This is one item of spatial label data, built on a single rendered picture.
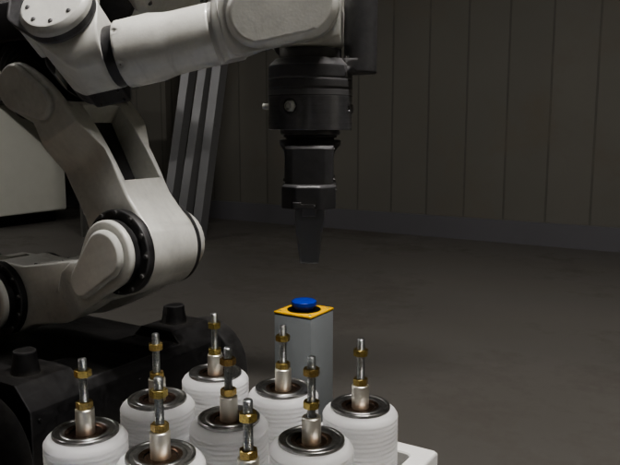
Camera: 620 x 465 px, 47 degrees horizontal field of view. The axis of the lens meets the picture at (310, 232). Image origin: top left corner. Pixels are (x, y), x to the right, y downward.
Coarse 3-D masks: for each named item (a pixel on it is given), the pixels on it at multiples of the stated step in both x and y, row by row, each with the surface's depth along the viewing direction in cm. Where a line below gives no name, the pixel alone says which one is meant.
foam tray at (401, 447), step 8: (400, 448) 94; (408, 448) 94; (416, 448) 94; (424, 448) 94; (400, 456) 94; (408, 456) 93; (416, 456) 92; (424, 456) 92; (432, 456) 92; (400, 464) 94; (408, 464) 90; (416, 464) 90; (424, 464) 90; (432, 464) 92
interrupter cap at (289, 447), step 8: (288, 432) 82; (296, 432) 82; (328, 432) 82; (336, 432) 82; (280, 440) 79; (288, 440) 80; (296, 440) 80; (328, 440) 80; (336, 440) 80; (344, 440) 80; (288, 448) 77; (296, 448) 78; (304, 448) 78; (312, 448) 78; (320, 448) 78; (328, 448) 78; (336, 448) 78; (304, 456) 76; (312, 456) 76
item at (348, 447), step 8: (272, 448) 79; (280, 448) 78; (344, 448) 78; (352, 448) 80; (272, 456) 78; (280, 456) 77; (288, 456) 77; (296, 456) 77; (320, 456) 77; (328, 456) 77; (336, 456) 77; (344, 456) 77; (352, 456) 79; (272, 464) 79; (280, 464) 77; (288, 464) 76; (296, 464) 76; (304, 464) 76; (312, 464) 76; (320, 464) 76; (328, 464) 76; (336, 464) 76; (344, 464) 77; (352, 464) 80
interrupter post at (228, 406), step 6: (222, 396) 86; (234, 396) 86; (222, 402) 85; (228, 402) 85; (234, 402) 85; (222, 408) 85; (228, 408) 85; (234, 408) 85; (222, 414) 85; (228, 414) 85; (234, 414) 85; (222, 420) 85; (228, 420) 85; (234, 420) 86
